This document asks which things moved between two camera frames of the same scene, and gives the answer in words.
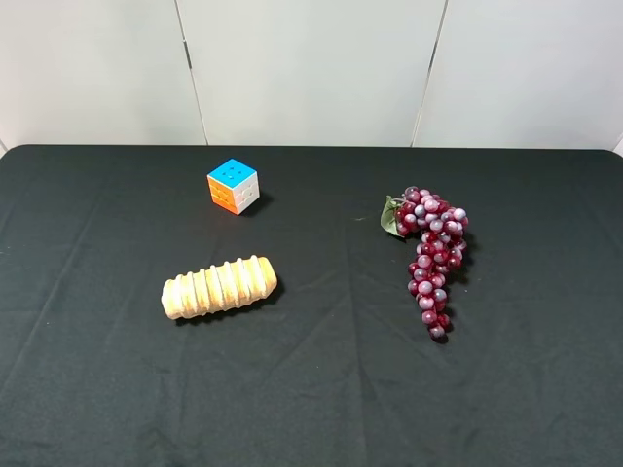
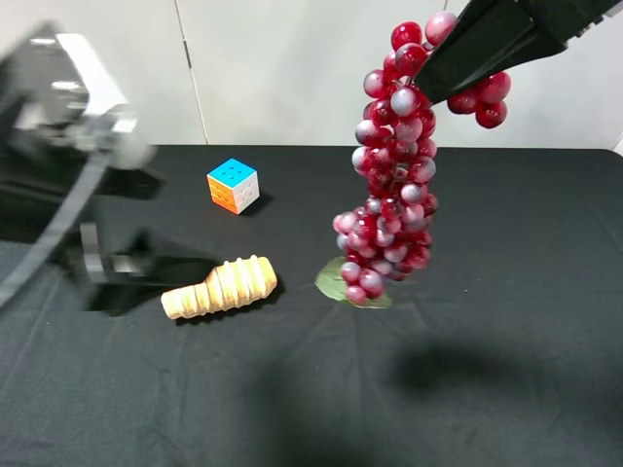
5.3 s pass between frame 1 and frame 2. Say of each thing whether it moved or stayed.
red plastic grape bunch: moved
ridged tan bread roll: stayed
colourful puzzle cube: stayed
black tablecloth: stayed
